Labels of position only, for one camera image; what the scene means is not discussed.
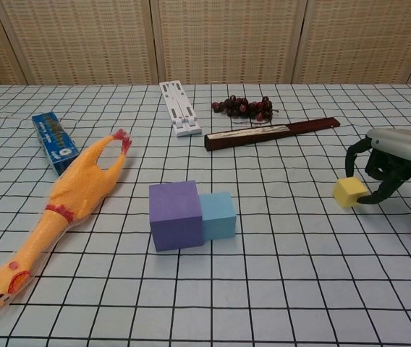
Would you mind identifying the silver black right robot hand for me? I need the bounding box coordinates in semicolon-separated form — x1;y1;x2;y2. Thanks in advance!
345;128;411;205

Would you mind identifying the small yellow foam cube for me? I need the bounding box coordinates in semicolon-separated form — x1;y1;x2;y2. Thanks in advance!
333;177;368;209

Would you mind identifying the light blue foam cube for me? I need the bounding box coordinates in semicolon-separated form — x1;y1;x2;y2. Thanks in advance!
199;192;237;241

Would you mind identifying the dark red folded fan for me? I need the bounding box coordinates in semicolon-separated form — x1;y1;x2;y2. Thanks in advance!
204;116;341;152

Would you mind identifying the dark red grape bunch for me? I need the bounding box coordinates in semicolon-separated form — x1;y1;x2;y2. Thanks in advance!
211;95;279;121

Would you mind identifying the light blue checked tablecloth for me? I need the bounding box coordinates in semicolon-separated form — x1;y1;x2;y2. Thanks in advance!
0;84;411;347

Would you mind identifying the white folding stand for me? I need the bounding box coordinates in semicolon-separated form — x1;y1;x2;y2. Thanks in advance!
158;81;203;138

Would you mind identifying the large purple foam cube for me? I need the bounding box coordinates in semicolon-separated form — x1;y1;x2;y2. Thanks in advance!
148;180;203;252

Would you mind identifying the yellow rubber chicken toy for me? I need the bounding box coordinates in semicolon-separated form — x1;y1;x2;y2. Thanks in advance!
0;129;133;320

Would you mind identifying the blue printed cardboard box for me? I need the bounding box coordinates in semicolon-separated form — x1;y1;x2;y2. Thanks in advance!
31;112;80;176

